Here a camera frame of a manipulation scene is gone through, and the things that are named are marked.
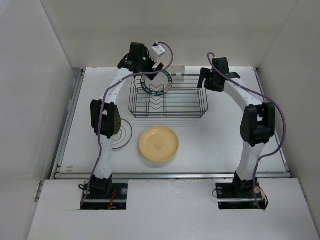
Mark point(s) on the green rimmed plate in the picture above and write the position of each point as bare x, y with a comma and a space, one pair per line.
160, 86

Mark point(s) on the yellow plate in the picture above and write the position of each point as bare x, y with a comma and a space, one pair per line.
159, 144

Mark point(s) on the black wire dish rack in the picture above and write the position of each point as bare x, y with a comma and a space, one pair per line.
184, 100

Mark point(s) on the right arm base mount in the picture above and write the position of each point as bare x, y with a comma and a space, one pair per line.
228, 198

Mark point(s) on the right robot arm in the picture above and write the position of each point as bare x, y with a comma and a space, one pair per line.
257, 124

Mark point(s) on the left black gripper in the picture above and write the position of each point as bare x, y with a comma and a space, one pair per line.
146, 54

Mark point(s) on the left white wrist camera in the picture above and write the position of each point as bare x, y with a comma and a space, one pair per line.
156, 51

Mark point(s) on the white plate black rings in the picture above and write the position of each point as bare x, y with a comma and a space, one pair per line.
125, 136

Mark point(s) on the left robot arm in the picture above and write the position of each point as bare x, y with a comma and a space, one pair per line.
105, 116

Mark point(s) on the beige plastic cutlery holder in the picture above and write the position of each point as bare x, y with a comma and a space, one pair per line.
177, 70

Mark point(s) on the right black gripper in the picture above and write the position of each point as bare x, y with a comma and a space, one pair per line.
204, 74

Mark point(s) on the aluminium rail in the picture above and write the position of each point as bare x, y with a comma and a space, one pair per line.
170, 176

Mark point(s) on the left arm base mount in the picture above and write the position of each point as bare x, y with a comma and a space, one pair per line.
113, 201

